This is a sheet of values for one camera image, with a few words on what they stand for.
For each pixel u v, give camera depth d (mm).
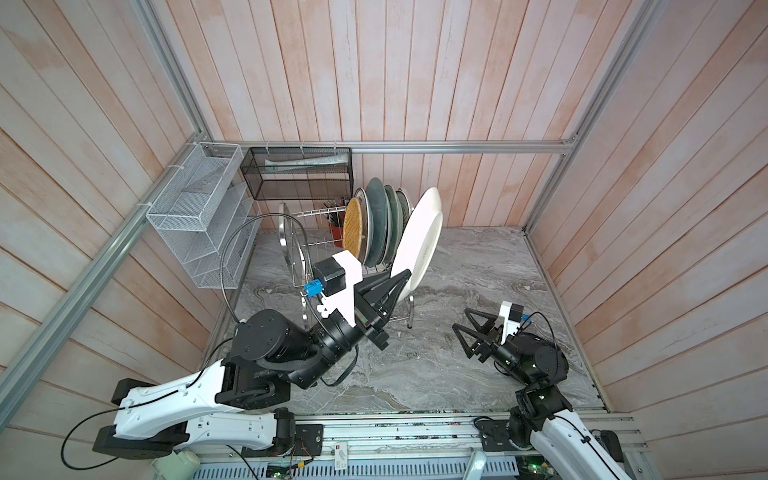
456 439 749
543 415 578
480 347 625
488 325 718
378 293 369
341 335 361
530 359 578
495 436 732
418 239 373
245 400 358
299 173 1040
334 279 299
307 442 730
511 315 627
